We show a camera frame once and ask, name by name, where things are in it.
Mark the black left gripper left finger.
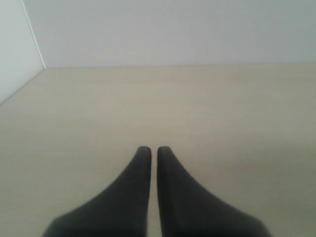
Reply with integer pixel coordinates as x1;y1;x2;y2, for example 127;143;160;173
43;146;151;237

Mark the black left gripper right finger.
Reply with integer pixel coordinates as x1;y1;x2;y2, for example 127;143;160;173
157;146;271;237

